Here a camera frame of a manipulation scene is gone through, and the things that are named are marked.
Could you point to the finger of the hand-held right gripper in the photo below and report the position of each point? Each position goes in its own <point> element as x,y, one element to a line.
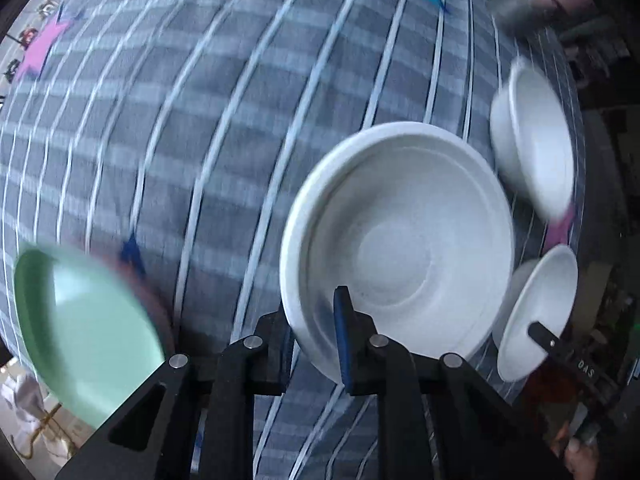
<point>550,342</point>

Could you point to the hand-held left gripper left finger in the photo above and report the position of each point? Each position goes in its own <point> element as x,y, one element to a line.
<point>272,355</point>

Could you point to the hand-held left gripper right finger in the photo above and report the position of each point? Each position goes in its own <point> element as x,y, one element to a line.
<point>345,340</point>

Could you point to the white paper bowl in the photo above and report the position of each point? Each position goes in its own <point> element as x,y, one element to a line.
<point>535,300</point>
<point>400,240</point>
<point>535,135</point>

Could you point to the light green plate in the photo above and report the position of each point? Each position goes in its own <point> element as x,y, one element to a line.
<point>80,330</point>

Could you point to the person's right hand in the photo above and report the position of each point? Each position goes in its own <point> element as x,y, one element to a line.
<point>580,460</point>

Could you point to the red plastic stool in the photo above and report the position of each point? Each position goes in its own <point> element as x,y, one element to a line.
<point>545,400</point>

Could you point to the white bag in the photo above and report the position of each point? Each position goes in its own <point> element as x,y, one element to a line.
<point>25,400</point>

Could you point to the grey checked star tablecloth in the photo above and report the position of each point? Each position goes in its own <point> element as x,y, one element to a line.
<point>200,110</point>

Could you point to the grey and pink metal canister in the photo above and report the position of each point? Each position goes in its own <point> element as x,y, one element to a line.
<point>525,5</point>

